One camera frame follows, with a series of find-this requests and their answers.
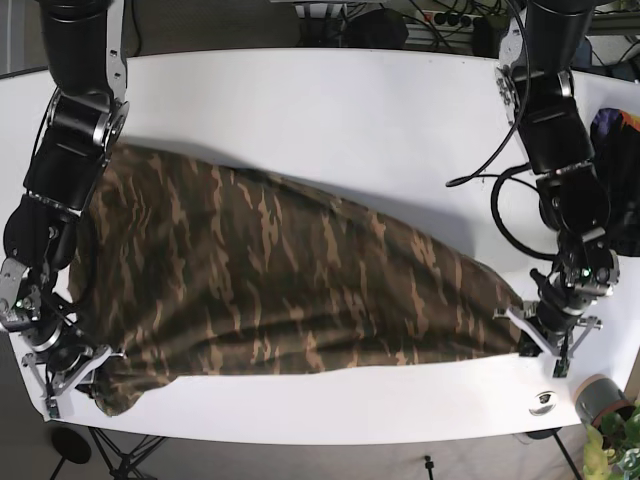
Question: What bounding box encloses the black T-shirt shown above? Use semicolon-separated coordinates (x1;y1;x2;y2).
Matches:
590;108;639;257

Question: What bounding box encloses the potted green plant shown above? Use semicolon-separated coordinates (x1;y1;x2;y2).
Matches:
573;374;639;479

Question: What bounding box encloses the camouflage T-shirt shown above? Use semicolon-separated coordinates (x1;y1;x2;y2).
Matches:
69;144;521;416

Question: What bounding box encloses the silver table grommet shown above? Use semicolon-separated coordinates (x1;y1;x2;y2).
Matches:
528;391;558;416

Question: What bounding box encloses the black tripod stand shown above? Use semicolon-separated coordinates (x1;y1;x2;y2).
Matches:
49;426;167;480

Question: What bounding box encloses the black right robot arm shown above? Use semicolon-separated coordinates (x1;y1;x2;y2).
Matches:
1;1;129;420

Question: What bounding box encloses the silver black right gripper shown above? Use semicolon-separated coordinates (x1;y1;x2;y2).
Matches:
1;293;126;419

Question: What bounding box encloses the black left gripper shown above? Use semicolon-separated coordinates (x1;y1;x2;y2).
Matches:
500;255;620;379

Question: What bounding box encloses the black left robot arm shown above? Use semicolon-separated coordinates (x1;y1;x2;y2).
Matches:
490;1;620;378

